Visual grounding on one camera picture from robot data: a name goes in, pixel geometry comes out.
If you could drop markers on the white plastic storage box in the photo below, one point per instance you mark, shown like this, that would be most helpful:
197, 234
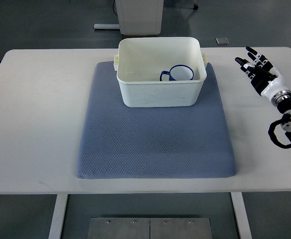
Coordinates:
143, 66

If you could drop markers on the white table left leg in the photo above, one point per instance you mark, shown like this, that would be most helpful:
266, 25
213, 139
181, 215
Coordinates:
58, 216

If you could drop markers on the white cabinet pedestal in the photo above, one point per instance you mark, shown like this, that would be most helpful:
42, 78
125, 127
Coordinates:
139, 17

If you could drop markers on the small grey floor plate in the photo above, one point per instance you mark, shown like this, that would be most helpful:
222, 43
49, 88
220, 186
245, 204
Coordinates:
222, 41

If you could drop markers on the white table leg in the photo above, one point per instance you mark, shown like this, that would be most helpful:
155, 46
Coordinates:
58, 216
241, 215

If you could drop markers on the grey metal floor plate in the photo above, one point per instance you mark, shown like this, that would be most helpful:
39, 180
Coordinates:
150, 228

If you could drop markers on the grey metal base bar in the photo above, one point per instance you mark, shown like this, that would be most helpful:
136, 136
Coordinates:
99, 26

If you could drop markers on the white table right leg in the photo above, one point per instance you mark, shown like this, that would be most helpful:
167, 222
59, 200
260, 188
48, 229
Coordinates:
241, 215

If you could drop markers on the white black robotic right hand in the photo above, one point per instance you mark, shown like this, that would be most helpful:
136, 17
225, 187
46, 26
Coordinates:
266, 78

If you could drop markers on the blue-grey textured mat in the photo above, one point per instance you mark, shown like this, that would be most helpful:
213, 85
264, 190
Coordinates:
179, 142

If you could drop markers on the blue enamel mug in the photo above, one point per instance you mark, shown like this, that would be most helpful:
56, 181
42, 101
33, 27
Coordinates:
178, 73

